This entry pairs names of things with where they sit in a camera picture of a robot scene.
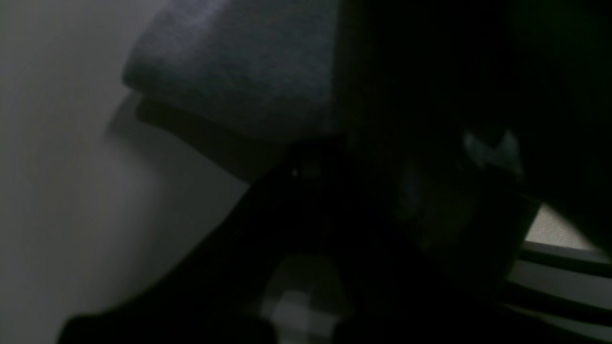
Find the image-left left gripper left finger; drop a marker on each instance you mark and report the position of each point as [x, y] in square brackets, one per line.
[225, 291]

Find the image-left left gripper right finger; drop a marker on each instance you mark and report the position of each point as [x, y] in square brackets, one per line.
[460, 295]

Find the grey T-shirt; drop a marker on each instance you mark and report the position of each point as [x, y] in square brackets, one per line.
[400, 93]

